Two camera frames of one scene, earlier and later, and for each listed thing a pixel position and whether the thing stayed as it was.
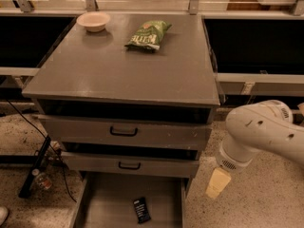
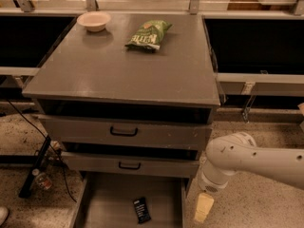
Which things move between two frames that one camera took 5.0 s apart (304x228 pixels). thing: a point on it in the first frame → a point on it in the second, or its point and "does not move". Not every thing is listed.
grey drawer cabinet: [127, 95] does not move
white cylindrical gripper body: [228, 162] → [211, 182]
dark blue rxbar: [142, 210] does not move
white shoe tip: [4, 213] does not move
